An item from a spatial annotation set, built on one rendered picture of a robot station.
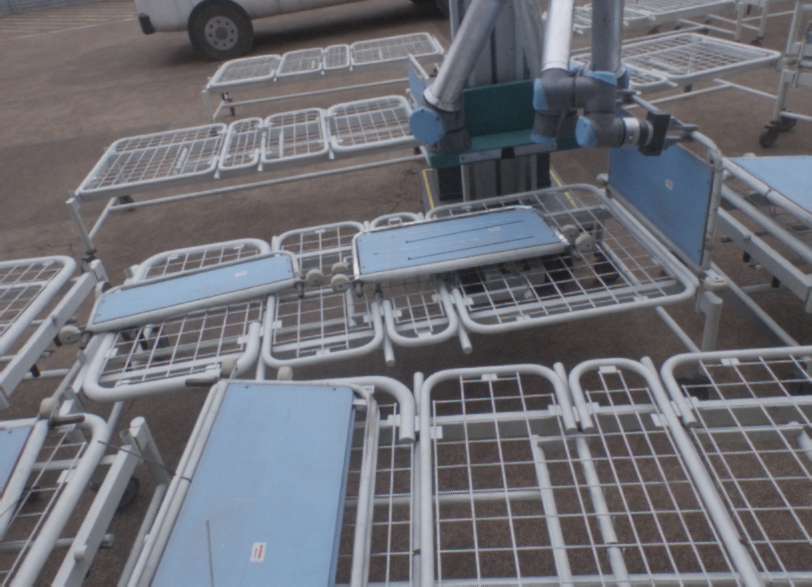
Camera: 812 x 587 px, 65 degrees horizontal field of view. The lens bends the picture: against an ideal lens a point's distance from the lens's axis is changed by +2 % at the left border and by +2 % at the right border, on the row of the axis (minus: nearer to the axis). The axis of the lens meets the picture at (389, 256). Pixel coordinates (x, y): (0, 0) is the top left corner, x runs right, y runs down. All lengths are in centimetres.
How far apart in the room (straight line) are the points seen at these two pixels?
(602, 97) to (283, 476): 136
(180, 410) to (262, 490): 125
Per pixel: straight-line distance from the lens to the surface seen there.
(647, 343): 273
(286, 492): 150
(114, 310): 242
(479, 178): 297
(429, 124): 245
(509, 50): 287
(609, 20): 251
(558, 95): 200
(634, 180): 254
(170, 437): 262
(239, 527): 147
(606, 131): 200
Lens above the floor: 167
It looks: 30 degrees down
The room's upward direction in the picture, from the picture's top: 8 degrees counter-clockwise
